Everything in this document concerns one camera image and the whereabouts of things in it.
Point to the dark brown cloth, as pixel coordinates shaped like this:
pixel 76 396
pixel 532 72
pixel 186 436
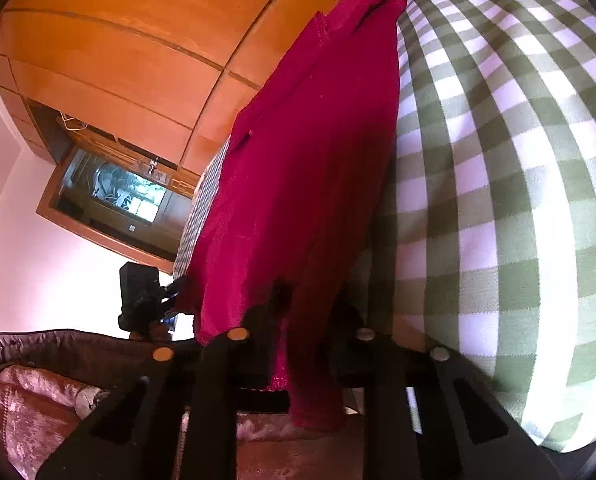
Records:
pixel 78 347

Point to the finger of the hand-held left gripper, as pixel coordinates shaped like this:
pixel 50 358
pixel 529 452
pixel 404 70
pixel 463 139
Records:
pixel 175 292

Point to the frosted glass door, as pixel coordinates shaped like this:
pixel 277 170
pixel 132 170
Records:
pixel 123 195

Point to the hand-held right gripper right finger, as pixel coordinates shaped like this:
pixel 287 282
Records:
pixel 373 360

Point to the red fleece garment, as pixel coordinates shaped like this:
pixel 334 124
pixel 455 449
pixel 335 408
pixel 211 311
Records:
pixel 298 185

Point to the carved wooden door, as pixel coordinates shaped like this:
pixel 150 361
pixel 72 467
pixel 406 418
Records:
pixel 178 185

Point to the wooden wardrobe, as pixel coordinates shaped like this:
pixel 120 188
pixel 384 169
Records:
pixel 128 35

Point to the green white checkered blanket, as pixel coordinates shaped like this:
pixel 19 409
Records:
pixel 503 160

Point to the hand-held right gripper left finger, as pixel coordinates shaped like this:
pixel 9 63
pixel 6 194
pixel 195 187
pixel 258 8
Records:
pixel 228 360

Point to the pink velvet quilted cloth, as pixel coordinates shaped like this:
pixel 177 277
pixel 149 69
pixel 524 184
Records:
pixel 28 410

